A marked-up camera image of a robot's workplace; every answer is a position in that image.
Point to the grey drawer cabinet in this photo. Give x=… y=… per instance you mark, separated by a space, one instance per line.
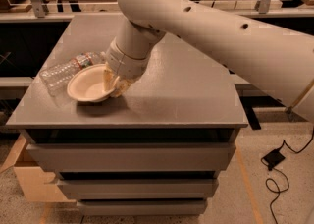
x=156 y=150

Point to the black power adapter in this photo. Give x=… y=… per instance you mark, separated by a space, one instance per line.
x=273 y=158

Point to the white paper bowl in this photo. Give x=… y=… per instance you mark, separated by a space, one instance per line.
x=88 y=85

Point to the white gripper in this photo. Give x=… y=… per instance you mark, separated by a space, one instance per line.
x=126 y=65

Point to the clear plastic water bottle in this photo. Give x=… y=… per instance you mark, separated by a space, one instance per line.
x=57 y=77

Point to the cardboard box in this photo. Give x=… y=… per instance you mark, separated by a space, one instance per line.
x=37 y=185

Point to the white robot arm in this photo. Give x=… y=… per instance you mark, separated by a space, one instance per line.
x=278 y=61

